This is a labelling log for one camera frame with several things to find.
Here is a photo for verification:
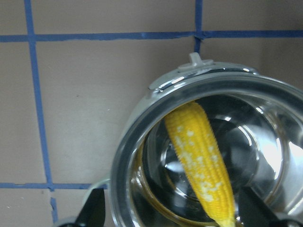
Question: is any pale green cooking pot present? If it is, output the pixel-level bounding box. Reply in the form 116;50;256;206
103;53;303;227

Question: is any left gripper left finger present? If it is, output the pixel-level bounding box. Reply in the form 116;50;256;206
56;188;106;227

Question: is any yellow corn cob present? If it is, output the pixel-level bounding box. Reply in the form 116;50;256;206
164;102;236;227

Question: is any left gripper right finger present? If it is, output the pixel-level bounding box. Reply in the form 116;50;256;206
238;186;303;227

